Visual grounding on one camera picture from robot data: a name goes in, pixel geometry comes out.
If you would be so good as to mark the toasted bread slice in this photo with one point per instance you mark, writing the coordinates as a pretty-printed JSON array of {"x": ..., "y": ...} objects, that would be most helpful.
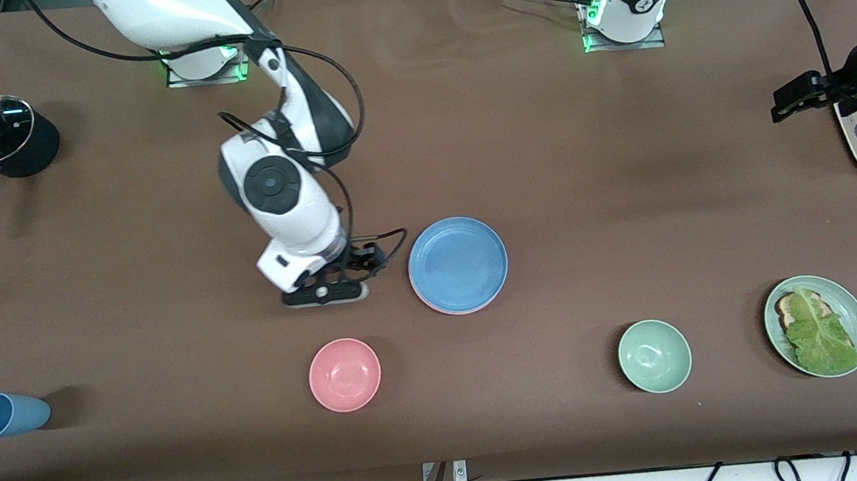
[{"x": 788, "y": 308}]

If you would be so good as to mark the green bowl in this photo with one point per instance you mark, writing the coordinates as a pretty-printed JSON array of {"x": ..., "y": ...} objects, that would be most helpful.
[{"x": 654, "y": 356}]

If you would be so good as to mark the green plate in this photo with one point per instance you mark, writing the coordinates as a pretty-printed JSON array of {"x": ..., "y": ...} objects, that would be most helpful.
[{"x": 854, "y": 307}]

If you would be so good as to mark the pink plate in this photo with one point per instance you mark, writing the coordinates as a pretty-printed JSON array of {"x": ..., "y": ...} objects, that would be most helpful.
[{"x": 444, "y": 310}]

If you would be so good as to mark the pink bowl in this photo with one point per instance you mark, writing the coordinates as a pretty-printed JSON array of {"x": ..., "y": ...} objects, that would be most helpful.
[{"x": 345, "y": 375}]

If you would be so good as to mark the silver table bracket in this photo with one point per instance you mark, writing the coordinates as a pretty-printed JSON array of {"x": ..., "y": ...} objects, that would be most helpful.
[{"x": 460, "y": 470}]

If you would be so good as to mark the blue cup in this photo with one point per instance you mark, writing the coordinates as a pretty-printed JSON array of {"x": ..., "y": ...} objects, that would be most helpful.
[{"x": 7, "y": 415}]

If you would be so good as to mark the green lettuce leaf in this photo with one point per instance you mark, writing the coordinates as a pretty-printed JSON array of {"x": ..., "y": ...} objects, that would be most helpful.
[{"x": 821, "y": 335}]

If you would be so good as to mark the blue plate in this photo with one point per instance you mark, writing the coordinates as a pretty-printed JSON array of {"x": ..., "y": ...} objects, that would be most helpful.
[{"x": 457, "y": 263}]

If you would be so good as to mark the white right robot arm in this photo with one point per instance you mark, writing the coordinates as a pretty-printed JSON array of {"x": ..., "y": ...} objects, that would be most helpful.
[{"x": 290, "y": 207}]

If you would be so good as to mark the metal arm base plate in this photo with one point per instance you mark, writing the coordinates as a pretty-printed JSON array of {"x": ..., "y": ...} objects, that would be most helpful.
[
  {"x": 220, "y": 75},
  {"x": 654, "y": 41}
]

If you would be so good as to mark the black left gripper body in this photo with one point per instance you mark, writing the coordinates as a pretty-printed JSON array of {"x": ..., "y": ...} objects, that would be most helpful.
[{"x": 844, "y": 87}]

